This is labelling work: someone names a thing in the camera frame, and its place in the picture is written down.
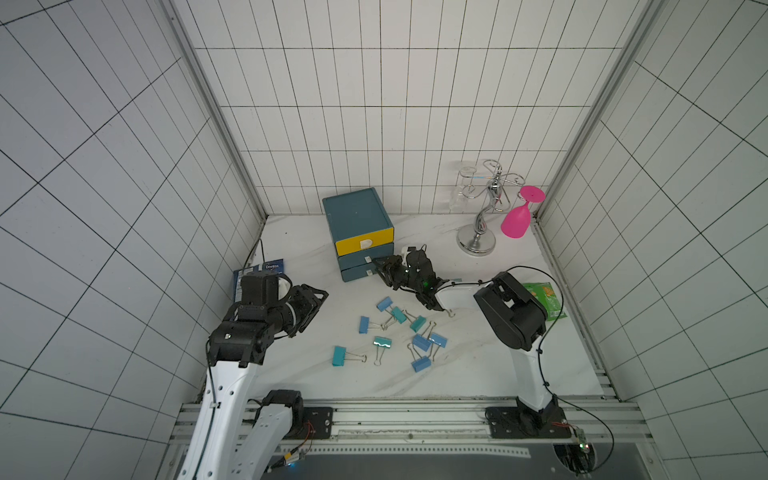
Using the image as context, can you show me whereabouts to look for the teal drawer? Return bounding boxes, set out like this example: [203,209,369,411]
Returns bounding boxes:
[337,243,394,270]

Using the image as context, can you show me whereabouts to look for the yellow top drawer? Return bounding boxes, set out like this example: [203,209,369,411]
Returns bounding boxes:
[335,227,394,256]

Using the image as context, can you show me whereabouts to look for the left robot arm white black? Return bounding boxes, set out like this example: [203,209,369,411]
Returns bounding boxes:
[177,271,328,479]

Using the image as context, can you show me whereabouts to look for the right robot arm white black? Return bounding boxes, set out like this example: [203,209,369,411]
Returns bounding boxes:
[372,247,573,439]

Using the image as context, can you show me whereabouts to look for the blue binder clip upper middle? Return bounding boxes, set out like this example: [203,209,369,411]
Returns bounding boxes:
[376,297,393,312]

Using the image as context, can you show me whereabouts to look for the blue binder clip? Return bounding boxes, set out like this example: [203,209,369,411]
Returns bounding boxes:
[376,297,393,312]
[358,316,388,334]
[428,333,447,361]
[407,343,432,373]

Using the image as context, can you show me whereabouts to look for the teal binder clip front left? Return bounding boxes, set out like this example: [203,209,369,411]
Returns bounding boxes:
[331,346,367,367]

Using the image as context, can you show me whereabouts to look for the teal drawer cabinet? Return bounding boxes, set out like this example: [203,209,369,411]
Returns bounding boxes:
[322,188,394,282]

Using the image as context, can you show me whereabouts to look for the teal binder clip upright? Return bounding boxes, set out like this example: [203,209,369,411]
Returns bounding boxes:
[404,311,427,333]

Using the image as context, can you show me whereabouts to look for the blue binder clip left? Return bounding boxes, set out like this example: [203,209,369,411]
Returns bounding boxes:
[358,316,388,334]

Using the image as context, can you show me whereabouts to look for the teal shiny binder clip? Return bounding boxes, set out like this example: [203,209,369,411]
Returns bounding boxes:
[373,336,392,366]

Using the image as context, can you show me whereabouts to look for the blue binder clip middle right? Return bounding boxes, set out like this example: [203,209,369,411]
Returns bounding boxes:
[428,333,447,361]

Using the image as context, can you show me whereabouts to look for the blue binder clip bottom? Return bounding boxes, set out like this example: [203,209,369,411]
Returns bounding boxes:
[407,343,432,373]

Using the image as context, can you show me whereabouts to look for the silver glass rack stand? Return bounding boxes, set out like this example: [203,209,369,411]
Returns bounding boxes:
[456,159,525,257]

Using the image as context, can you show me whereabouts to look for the clear glass on rack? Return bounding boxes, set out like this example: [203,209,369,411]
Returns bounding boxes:
[449,165,477,212]

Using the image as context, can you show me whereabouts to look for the magenta plastic wine glass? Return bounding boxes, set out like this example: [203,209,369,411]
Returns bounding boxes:
[501,185,546,239]

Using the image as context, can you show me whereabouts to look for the green snack packet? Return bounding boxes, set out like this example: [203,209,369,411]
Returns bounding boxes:
[523,282,567,321]

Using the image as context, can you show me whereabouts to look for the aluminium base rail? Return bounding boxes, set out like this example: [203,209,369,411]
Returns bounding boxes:
[170,398,652,460]

